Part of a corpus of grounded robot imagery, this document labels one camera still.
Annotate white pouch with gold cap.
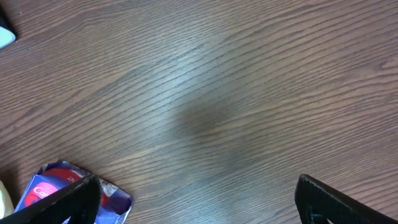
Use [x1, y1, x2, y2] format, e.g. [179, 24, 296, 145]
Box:
[0, 181, 14, 219]

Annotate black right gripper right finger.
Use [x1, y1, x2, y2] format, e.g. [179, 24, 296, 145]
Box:
[295, 174, 397, 224]

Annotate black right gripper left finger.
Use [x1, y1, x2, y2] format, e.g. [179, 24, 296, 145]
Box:
[1, 174, 102, 224]

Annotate red purple snack packet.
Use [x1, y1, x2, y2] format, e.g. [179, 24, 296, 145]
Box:
[15, 161, 133, 224]

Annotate white barcode scanner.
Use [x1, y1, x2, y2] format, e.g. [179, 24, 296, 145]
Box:
[0, 9, 17, 49]

